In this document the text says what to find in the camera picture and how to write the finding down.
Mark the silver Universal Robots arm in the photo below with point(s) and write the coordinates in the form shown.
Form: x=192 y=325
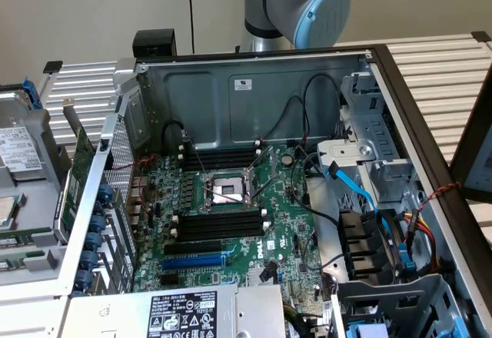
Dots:
x=284 y=7

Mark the metal socket cover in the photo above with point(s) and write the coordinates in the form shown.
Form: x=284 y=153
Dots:
x=265 y=161

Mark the round coin battery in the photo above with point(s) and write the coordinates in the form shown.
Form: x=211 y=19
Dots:
x=286 y=159

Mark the CPU socket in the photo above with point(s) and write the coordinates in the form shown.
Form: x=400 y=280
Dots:
x=225 y=192

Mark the thin metal locking lever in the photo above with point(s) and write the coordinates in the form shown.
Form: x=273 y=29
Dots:
x=225 y=196
x=196 y=155

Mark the open grey PC case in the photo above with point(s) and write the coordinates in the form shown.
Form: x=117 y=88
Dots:
x=269 y=100

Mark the green Dell motherboard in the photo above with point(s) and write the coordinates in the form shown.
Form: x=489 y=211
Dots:
x=276 y=207

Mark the long black expansion slot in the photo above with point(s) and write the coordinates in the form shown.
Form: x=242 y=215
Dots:
x=192 y=248

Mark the blue expansion slot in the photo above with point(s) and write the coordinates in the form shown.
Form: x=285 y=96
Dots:
x=192 y=263

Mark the silver metal disk bay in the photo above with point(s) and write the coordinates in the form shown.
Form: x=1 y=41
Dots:
x=369 y=150

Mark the small silver heat sink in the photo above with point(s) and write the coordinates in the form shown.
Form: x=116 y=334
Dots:
x=261 y=276

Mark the black box with port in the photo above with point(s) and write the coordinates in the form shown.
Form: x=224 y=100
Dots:
x=153 y=42

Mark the blue card retention clip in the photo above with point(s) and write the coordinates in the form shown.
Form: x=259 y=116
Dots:
x=93 y=240
x=98 y=223
x=83 y=277
x=89 y=258
x=105 y=194

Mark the black plastic fan shroud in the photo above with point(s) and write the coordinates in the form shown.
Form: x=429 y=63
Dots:
x=361 y=246

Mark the short black expansion slot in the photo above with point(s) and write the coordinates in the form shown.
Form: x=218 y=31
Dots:
x=169 y=280

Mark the green graphics card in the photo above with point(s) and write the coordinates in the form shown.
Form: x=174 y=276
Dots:
x=82 y=150

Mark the silver power supply with label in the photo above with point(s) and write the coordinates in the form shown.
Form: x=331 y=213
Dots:
x=192 y=315

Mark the grey metal drive cage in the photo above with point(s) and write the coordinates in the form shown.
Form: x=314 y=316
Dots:
x=392 y=299

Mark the black table end cap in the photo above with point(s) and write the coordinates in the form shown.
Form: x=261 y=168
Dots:
x=52 y=67
x=480 y=35

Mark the grey parts rack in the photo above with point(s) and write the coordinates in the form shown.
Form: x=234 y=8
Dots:
x=38 y=207

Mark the black framed computer unit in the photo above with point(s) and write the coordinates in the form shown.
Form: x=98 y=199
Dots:
x=461 y=153

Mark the blue plastic rack clip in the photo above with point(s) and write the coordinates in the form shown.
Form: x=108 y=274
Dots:
x=28 y=92

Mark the silver hard disk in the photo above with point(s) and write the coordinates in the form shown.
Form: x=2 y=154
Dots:
x=19 y=150

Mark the silver CPU chip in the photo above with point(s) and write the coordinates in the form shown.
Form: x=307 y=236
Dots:
x=5 y=210

